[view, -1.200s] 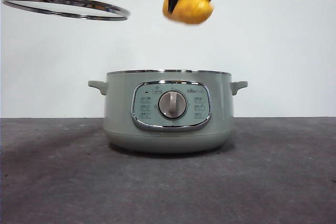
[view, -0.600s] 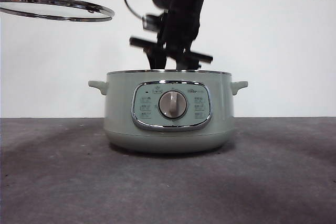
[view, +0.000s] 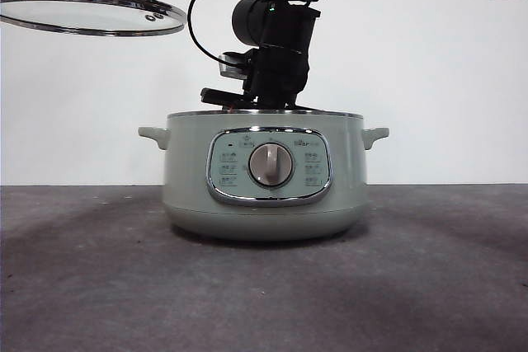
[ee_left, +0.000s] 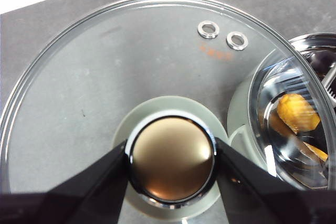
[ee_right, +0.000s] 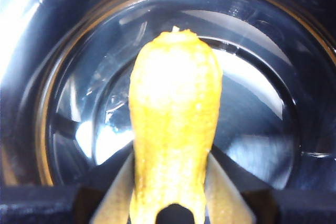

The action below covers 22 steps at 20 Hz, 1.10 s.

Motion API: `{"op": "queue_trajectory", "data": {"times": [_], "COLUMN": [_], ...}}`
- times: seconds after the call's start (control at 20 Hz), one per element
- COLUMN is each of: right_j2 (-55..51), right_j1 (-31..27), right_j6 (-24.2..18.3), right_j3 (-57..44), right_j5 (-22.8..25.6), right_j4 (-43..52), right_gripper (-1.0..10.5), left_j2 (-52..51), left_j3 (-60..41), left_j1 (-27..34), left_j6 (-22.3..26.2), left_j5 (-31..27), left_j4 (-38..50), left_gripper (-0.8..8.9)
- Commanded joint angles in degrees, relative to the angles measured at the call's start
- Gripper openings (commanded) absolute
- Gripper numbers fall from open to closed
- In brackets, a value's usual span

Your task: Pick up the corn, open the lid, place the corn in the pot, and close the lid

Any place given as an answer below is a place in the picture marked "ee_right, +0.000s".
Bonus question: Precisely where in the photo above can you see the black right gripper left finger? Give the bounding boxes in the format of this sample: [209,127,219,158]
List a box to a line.
[0,152,136,224]

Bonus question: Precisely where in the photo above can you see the pale green electric pot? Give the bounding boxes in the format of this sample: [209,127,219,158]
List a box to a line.
[0,0,336,193]

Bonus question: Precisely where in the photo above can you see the yellow corn cob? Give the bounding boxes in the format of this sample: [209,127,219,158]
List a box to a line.
[128,25,223,224]

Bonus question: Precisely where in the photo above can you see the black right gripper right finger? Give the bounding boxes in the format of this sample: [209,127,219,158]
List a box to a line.
[204,152,336,224]

